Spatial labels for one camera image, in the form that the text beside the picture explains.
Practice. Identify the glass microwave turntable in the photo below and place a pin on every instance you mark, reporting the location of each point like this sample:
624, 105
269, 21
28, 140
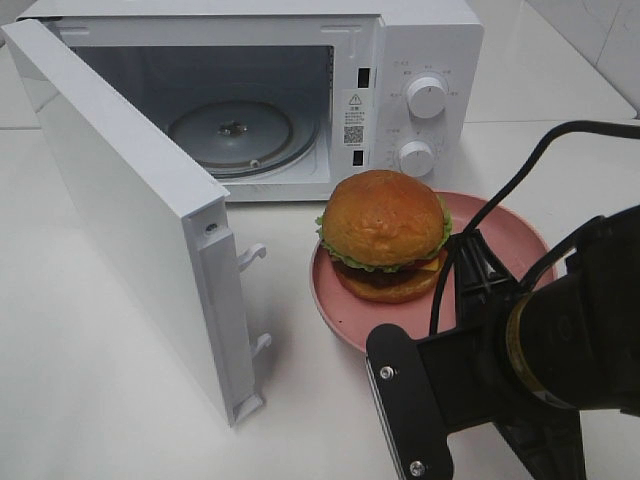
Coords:
240, 138

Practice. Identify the white microwave oven body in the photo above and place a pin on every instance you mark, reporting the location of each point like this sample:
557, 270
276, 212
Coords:
345, 63

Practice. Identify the white microwave door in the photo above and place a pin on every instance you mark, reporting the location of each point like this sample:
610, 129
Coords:
158, 216

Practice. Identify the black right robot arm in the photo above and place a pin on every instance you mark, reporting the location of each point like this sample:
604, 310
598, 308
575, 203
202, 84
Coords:
562, 339

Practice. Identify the pink round plate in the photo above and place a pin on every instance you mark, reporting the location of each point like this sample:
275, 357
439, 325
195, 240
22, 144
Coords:
515, 243

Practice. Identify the burger with lettuce and cheese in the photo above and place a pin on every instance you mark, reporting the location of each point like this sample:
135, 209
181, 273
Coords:
385, 233

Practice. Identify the white round knob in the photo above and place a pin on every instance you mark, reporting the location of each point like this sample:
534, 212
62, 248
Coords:
416, 158
426, 95

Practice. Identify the upper white round knob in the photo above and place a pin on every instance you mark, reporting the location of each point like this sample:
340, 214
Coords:
426, 95

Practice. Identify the lower white round knob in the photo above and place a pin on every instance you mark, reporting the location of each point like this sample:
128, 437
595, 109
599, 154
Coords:
416, 158

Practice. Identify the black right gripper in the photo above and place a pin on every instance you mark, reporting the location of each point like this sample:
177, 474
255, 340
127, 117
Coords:
545, 436

